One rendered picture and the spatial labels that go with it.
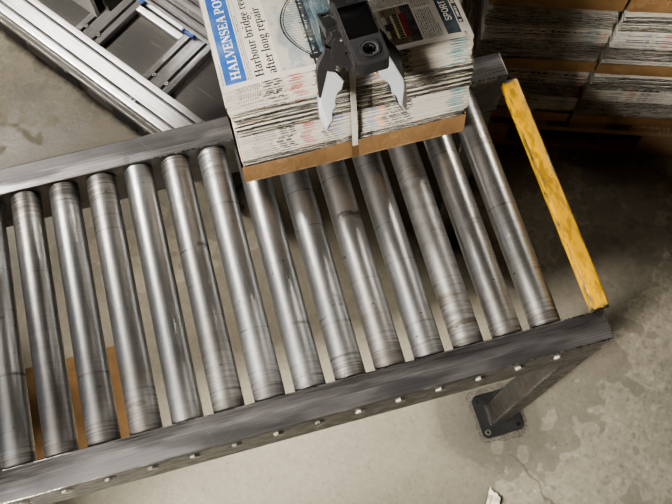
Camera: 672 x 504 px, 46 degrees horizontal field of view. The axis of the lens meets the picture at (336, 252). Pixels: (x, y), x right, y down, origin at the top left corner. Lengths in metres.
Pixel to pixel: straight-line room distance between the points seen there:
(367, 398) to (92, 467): 0.42
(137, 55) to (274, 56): 1.12
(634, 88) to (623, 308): 0.57
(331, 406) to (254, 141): 0.42
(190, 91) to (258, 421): 1.15
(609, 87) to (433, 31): 0.98
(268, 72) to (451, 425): 1.17
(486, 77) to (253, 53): 0.47
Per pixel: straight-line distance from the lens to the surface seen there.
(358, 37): 1.04
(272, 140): 1.25
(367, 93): 1.22
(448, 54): 1.22
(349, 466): 2.02
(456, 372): 1.26
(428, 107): 1.30
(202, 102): 2.15
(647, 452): 2.17
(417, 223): 1.33
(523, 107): 1.43
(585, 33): 1.92
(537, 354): 1.29
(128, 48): 2.28
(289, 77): 1.15
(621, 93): 2.16
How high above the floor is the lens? 2.01
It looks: 69 degrees down
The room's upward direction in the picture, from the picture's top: 1 degrees counter-clockwise
